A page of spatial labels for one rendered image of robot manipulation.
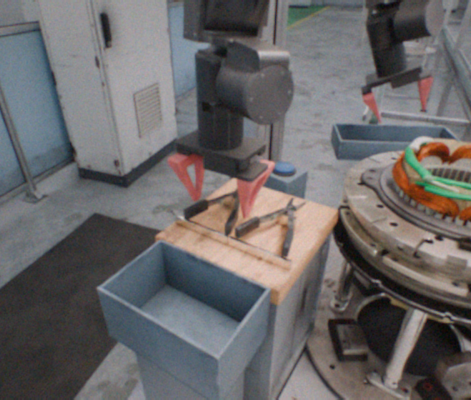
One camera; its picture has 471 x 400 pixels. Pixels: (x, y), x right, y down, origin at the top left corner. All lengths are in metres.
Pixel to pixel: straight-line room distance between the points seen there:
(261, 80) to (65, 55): 2.39
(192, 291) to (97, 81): 2.17
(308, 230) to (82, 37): 2.22
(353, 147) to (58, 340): 1.48
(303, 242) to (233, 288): 0.11
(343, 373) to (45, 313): 1.54
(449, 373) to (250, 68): 0.53
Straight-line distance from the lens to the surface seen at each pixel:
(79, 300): 1.99
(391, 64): 0.82
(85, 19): 2.53
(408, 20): 0.78
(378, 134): 0.95
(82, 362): 1.75
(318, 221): 0.55
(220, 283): 0.47
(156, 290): 0.54
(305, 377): 0.71
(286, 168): 0.73
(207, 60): 0.42
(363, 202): 0.55
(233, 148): 0.45
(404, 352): 0.63
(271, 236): 0.51
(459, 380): 0.72
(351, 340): 0.70
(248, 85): 0.36
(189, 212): 0.51
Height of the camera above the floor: 1.37
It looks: 33 degrees down
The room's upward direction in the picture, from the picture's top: straight up
